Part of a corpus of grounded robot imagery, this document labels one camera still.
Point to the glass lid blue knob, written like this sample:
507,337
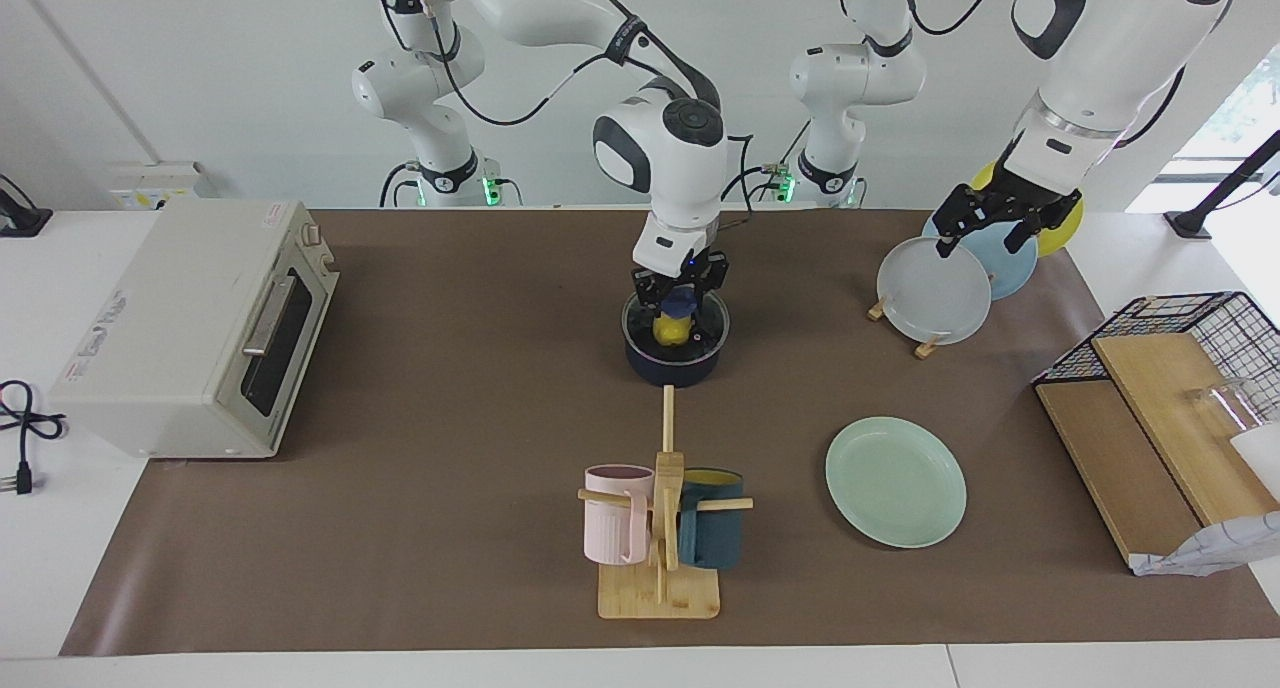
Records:
640,333

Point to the beige toaster oven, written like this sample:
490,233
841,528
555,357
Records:
160,348

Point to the dark blue pot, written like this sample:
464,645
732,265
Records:
672,373

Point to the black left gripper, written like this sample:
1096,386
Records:
1030,198

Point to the white wall socket box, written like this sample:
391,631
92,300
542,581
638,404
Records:
150,183

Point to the light blue plate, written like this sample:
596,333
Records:
1012,273

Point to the grey plate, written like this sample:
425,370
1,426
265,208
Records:
935,303

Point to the white patterned cloth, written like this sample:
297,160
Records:
1210,553

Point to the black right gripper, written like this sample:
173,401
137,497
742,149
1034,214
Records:
685,276

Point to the brown table mat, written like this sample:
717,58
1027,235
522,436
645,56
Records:
480,528

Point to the black desk clamp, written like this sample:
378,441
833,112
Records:
20,218

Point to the clear glass cup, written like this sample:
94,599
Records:
1220,403

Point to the dark teal mug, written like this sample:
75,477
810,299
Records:
715,538

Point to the light wooden cutting board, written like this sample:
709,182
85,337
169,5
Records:
1160,408

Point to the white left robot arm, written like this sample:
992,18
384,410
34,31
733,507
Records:
1110,68

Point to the pink mug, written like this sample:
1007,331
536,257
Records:
610,533

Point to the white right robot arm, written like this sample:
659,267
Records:
670,168

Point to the wooden plate rack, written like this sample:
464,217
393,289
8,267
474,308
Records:
928,347

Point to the yellow potato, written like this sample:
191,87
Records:
672,330

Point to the brown wooden board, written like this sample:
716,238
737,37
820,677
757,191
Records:
1110,458

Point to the light green plate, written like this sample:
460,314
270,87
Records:
895,483

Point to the wooden mug tree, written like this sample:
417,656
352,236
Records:
660,593

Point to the yellow plate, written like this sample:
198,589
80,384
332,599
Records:
1068,230

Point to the white plastic container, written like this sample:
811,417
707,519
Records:
1262,458

